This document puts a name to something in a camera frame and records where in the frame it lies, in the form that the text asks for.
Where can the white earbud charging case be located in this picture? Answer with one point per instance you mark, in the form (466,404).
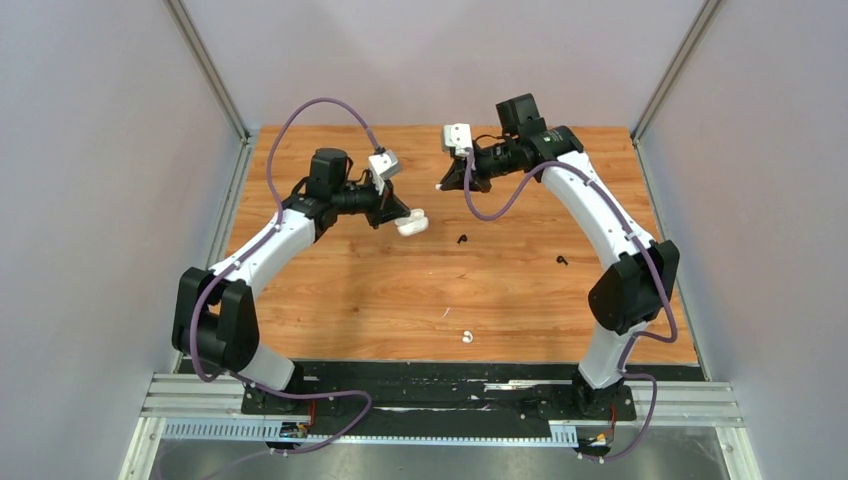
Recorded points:
(416,222)

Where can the aluminium front rail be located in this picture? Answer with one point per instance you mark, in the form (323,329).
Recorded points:
(679,403)

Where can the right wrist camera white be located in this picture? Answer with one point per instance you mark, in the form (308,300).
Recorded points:
(456,139)

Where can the right aluminium frame post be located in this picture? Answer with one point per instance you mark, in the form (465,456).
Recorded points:
(692,38)

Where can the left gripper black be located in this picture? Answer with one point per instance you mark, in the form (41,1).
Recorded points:
(391,208)

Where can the aluminium frame post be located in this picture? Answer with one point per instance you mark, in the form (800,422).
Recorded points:
(692,38)
(196,45)

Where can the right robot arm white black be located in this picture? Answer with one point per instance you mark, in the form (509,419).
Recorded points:
(639,272)

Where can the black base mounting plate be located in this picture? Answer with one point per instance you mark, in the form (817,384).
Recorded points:
(437,401)

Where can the left aluminium frame post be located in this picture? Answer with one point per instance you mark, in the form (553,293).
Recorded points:
(196,45)

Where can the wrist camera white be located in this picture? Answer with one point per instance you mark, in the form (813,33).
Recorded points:
(456,139)
(383,166)

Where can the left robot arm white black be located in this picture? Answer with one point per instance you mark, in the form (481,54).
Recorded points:
(215,319)

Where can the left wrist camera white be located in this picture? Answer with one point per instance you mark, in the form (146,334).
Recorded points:
(383,166)

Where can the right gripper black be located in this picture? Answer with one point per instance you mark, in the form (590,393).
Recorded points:
(455,178)

